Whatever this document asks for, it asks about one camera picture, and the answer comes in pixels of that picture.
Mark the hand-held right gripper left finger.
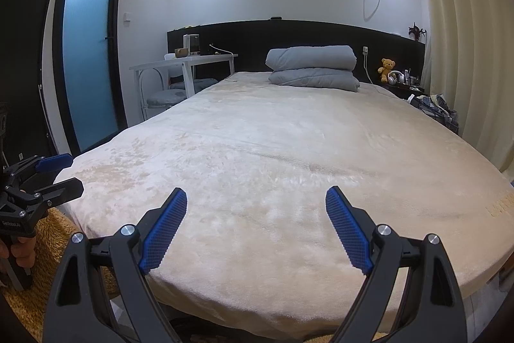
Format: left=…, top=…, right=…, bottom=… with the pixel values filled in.
left=42, top=187, right=189, bottom=343

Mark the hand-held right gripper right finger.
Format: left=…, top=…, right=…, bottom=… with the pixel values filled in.
left=325, top=185, right=468, bottom=343

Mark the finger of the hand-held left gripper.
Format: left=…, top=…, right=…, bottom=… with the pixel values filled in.
left=4, top=153, right=74, bottom=187
left=10, top=177, right=85, bottom=213

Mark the person's left hand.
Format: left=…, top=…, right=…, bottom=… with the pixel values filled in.
left=12, top=236, right=38, bottom=271

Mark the beige plush bed blanket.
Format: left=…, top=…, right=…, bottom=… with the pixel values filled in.
left=53, top=70, right=514, bottom=336

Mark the black wardrobe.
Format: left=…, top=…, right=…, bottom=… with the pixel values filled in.
left=0, top=0, right=67, bottom=171

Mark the frosted glass door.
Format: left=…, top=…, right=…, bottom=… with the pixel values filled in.
left=52, top=0, right=129, bottom=157

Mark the clear chair with grey cushion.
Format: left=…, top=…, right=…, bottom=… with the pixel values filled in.
left=138, top=68, right=217, bottom=114

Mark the dark nightstand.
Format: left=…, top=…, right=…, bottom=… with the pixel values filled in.
left=379, top=80, right=426, bottom=99

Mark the pile of patterned clothes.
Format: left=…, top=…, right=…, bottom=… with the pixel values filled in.
left=407, top=93, right=459, bottom=135

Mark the folded grey quilt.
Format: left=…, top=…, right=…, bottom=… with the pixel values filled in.
left=268, top=68, right=361, bottom=92
left=266, top=45, right=357, bottom=72

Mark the brown teddy bear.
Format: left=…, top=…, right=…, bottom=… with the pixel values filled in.
left=377, top=59, right=395, bottom=83

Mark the white table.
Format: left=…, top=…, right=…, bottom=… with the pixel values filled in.
left=129, top=54, right=238, bottom=122

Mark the white tabletop appliance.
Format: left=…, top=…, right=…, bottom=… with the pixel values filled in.
left=183, top=34, right=200, bottom=56

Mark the black headboard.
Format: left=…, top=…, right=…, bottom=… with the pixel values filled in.
left=166, top=19, right=426, bottom=86

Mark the cream curtain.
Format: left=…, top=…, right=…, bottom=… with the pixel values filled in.
left=405, top=0, right=514, bottom=175

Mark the white charger cable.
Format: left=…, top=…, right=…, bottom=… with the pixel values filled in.
left=363, top=53, right=378, bottom=84

